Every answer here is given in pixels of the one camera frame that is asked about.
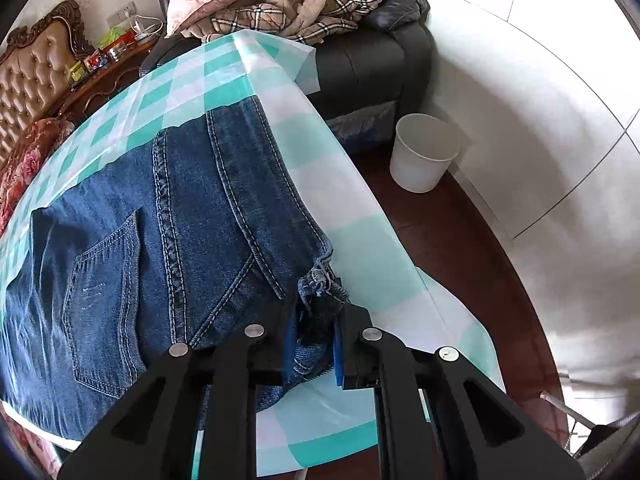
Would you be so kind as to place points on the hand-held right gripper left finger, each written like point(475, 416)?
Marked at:
point(291, 350)

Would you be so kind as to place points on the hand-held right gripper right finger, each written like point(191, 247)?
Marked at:
point(340, 355)

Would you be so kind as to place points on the blue denim pants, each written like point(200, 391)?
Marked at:
point(200, 210)

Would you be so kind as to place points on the teal white checkered tablecloth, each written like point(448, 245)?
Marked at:
point(360, 200)

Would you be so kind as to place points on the white waste bin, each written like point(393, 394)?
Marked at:
point(422, 155)

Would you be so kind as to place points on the blue white plastic bag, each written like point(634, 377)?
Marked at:
point(365, 127)

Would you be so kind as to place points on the black leather armchair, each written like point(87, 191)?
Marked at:
point(360, 70)

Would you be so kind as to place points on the dark wooden nightstand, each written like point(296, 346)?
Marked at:
point(100, 85)

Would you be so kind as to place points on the red floral blanket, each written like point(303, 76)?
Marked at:
point(25, 160)

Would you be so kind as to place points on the white wardrobe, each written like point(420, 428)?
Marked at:
point(525, 85)

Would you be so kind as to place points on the beige plaid blanket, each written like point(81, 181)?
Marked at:
point(300, 15)

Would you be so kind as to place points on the small red box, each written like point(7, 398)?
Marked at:
point(95, 61)

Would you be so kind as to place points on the small yellow green box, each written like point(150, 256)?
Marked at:
point(77, 71)

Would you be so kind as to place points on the green packet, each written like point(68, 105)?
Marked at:
point(116, 37)

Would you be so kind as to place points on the tufted brown leather headboard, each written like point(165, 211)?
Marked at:
point(35, 75)

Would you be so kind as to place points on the white metal frame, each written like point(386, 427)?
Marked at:
point(575, 410)

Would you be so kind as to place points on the white wall socket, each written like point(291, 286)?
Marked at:
point(122, 12)

